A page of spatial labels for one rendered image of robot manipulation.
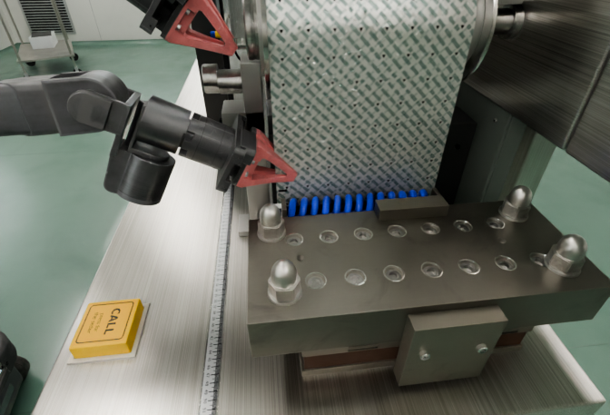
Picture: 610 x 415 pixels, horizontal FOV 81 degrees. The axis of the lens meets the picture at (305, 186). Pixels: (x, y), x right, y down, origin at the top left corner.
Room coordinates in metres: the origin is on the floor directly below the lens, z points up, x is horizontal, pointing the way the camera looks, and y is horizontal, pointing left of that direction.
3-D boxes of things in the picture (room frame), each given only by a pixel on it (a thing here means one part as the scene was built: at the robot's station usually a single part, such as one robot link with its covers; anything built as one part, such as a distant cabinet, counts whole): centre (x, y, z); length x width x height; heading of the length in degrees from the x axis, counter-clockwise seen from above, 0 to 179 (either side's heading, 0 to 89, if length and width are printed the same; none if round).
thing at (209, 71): (0.50, 0.13, 1.18); 0.04 x 0.02 x 0.04; 7
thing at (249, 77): (0.50, 0.09, 1.05); 0.06 x 0.05 x 0.31; 97
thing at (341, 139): (0.43, -0.08, 1.11); 0.23 x 0.01 x 0.18; 97
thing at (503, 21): (0.51, -0.24, 1.25); 0.07 x 0.04 x 0.04; 97
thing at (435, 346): (0.22, -0.16, 0.96); 0.10 x 0.03 x 0.11; 97
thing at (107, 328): (0.29, 0.26, 0.91); 0.07 x 0.07 x 0.02; 7
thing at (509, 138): (1.58, -0.17, 1.02); 2.24 x 0.04 x 0.24; 7
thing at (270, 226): (0.34, 0.04, 1.05); 0.04 x 0.04 x 0.04
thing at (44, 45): (4.33, 3.01, 0.51); 0.91 x 0.58 x 1.02; 31
